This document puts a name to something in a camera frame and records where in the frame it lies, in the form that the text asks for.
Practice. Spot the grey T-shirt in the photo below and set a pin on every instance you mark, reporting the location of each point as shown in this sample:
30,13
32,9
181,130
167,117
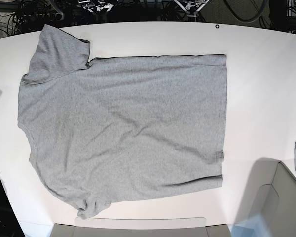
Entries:
108,130

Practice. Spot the grey plastic bin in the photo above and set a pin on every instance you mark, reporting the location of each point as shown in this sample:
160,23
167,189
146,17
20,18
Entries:
268,205

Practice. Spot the black power strip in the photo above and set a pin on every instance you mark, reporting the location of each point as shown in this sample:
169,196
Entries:
45,16

